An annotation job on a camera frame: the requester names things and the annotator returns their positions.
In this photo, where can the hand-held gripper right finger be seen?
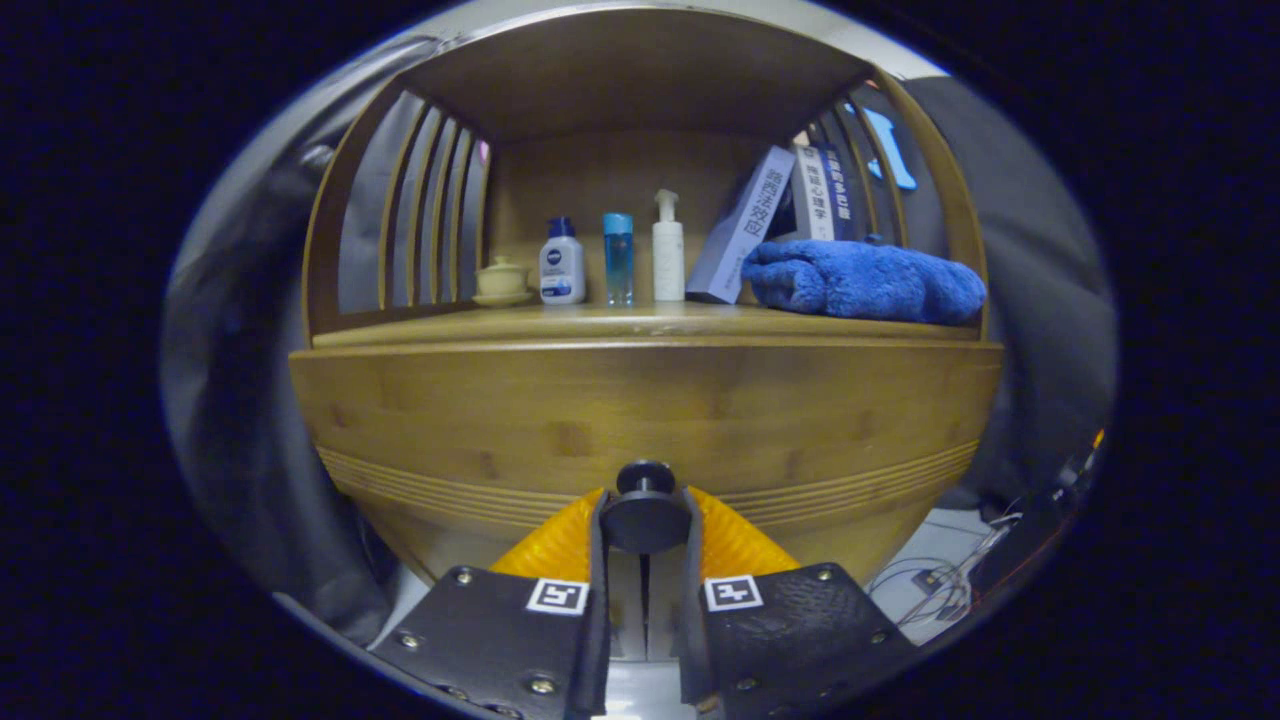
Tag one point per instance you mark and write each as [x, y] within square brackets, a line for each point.
[692, 640]

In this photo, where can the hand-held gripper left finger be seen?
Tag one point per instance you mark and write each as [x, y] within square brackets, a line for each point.
[598, 640]

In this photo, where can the wooden drawer with black knob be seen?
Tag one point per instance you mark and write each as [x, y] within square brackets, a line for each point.
[640, 400]

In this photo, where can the wooden countertop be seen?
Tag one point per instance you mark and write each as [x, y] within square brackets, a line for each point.
[600, 322]

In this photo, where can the wooden cabinet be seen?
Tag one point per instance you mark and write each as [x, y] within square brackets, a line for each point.
[620, 80]

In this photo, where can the black device with orange tip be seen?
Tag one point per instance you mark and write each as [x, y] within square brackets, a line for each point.
[1030, 540]

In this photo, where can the white bottle with blue cap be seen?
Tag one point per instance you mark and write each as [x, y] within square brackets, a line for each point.
[562, 270]

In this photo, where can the beige lidded teacup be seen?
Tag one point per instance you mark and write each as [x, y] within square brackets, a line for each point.
[500, 278]

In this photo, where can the clear blue bottle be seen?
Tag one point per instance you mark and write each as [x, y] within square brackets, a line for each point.
[618, 260]

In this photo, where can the white pump bottle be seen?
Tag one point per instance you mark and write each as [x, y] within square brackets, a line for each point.
[668, 260]

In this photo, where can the blue towel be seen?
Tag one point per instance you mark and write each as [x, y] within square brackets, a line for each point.
[860, 280]

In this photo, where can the lavender book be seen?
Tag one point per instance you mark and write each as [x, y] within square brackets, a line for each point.
[740, 235]

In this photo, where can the white book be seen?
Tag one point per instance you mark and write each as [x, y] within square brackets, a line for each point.
[812, 195]

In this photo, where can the dark blue book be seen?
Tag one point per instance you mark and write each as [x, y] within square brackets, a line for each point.
[838, 185]

